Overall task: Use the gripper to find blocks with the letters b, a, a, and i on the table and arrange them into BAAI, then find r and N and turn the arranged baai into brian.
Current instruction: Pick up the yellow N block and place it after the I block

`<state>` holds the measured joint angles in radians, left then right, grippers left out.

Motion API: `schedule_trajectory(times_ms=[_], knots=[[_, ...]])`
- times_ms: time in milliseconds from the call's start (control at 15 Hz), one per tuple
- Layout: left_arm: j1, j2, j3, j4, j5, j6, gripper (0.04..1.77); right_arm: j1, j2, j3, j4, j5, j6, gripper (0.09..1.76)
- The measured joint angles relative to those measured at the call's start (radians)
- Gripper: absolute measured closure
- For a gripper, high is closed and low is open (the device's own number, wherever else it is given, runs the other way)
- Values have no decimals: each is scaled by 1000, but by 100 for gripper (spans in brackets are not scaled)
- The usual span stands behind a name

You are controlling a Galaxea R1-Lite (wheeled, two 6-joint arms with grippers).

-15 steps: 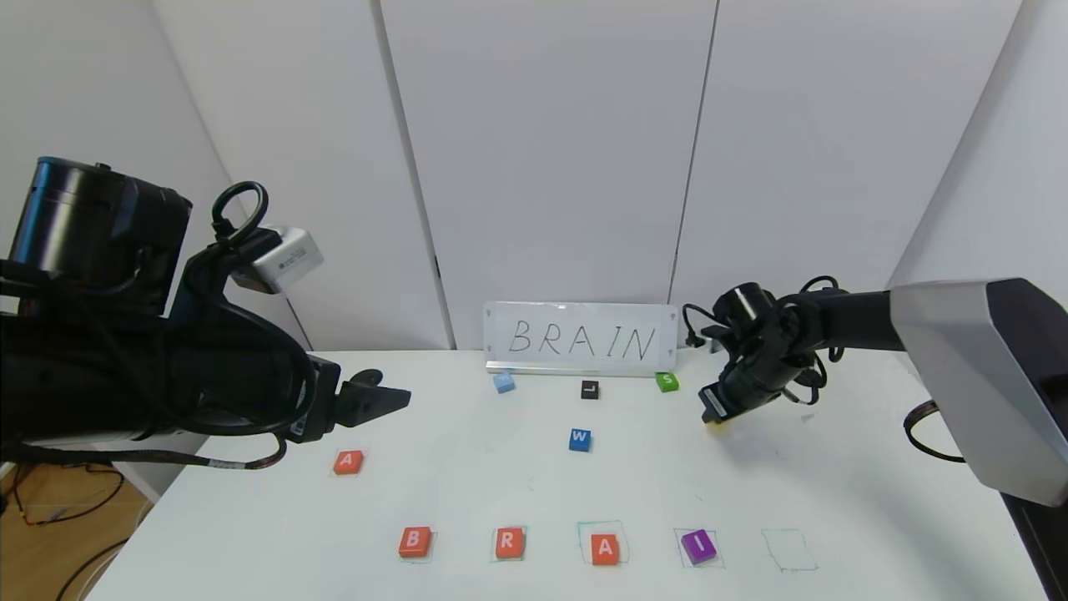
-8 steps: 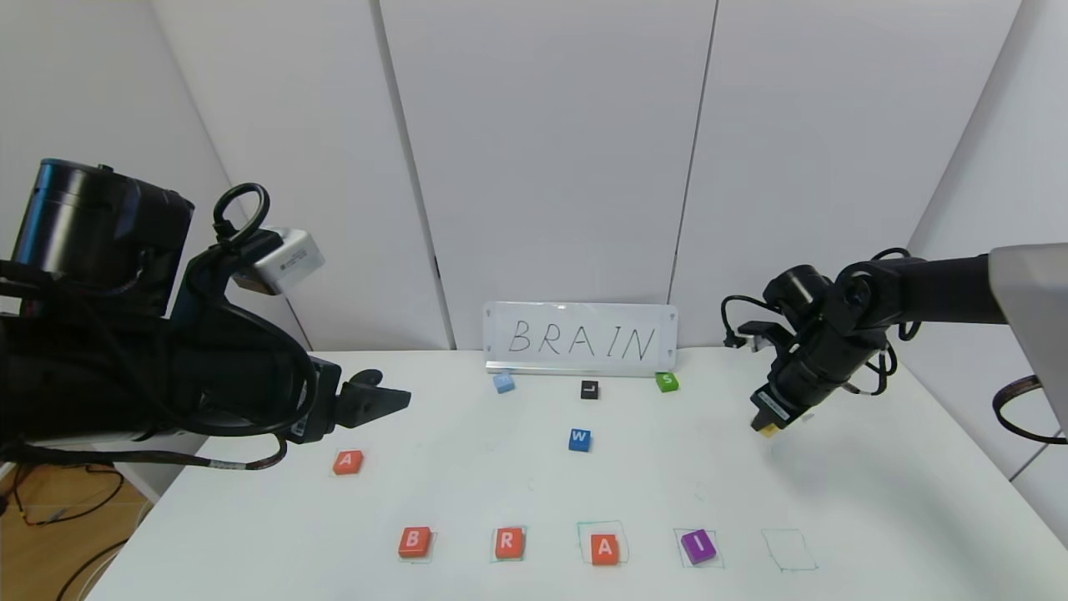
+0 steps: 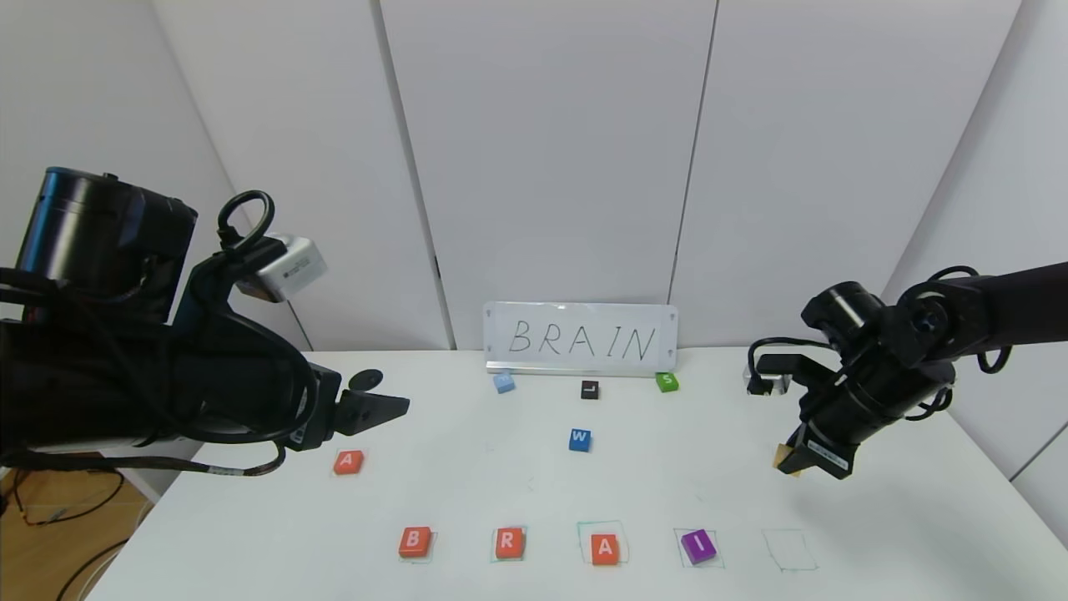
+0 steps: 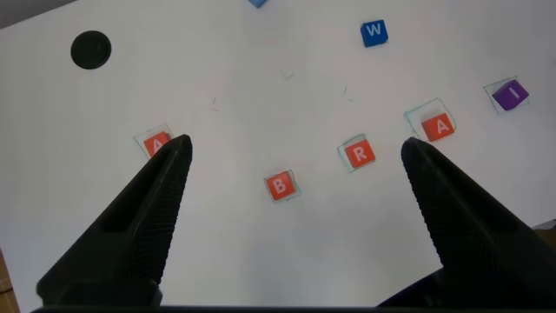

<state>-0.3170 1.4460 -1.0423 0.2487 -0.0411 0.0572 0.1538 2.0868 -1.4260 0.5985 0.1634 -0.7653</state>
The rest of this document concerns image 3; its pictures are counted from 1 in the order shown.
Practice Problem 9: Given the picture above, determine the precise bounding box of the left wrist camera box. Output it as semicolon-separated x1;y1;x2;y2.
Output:
236;235;329;304

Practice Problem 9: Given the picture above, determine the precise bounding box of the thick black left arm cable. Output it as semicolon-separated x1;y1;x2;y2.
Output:
0;441;290;479

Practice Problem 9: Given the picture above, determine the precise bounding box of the purple block letter I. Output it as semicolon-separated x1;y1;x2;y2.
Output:
681;528;717;565

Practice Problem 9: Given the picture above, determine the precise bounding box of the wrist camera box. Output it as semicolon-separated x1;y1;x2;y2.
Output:
744;355;802;396
236;235;329;304

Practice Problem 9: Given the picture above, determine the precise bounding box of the black floor cable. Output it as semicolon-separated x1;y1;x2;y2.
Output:
0;472;130;601

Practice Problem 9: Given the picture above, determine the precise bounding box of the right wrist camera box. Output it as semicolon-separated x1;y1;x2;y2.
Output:
744;355;802;396

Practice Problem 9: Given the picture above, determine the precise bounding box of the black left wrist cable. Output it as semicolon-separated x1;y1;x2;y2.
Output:
167;190;322;468

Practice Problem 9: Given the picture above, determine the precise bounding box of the white sign reading BRAIN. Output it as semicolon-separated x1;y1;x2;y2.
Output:
482;301;679;376

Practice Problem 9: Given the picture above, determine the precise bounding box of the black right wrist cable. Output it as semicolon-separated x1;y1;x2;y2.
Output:
748;265;1012;422

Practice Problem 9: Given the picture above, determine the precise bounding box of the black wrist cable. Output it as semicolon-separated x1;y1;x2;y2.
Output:
167;190;322;468
748;265;1012;422

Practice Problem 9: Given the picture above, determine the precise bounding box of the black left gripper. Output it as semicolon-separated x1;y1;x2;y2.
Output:
285;361;411;452

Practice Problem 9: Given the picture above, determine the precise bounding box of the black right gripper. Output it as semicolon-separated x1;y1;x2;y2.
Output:
777;372;919;481

